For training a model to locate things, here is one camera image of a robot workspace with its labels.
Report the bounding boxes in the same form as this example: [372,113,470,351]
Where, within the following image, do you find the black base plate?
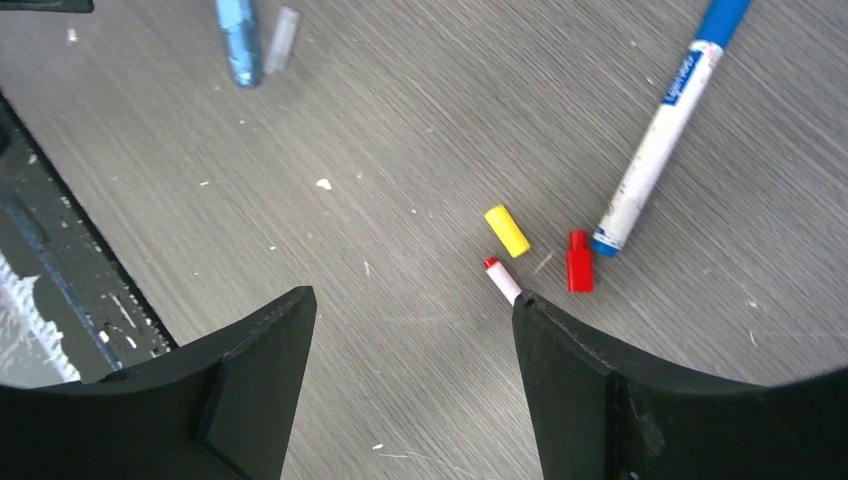
[1,100,177,388]

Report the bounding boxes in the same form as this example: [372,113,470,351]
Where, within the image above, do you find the blue pen cap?
[215,0,262,88]

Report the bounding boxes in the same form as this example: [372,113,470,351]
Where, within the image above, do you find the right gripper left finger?
[1,286,317,479]

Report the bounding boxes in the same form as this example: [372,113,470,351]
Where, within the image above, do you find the clear grey cap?
[264,7,300,75]

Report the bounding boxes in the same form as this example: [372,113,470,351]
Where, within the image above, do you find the white pen red tip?
[483,257,522,306]

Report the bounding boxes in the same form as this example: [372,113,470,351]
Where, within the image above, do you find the white marker with blue cap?
[590,0,750,257]

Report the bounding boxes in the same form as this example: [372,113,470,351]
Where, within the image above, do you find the red pen cap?
[566,230,594,293]

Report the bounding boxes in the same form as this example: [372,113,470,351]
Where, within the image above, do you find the yellow pen cap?
[484,205,531,258]

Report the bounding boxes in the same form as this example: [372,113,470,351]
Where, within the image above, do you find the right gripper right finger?
[512,291,847,479]

